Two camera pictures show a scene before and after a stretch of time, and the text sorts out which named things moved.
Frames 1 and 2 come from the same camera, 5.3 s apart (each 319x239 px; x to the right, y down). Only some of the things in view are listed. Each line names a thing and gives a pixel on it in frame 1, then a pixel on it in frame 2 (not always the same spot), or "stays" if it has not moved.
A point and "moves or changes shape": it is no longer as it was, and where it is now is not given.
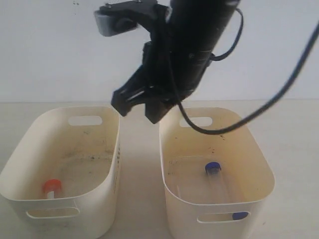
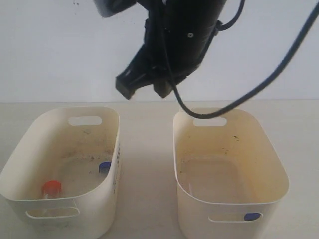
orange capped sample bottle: (52, 189) stays
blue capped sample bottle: (215, 192) to (103, 168)
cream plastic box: (80, 146) stays
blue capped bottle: (239, 215) to (251, 216)
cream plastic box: (215, 186) moves or changes shape
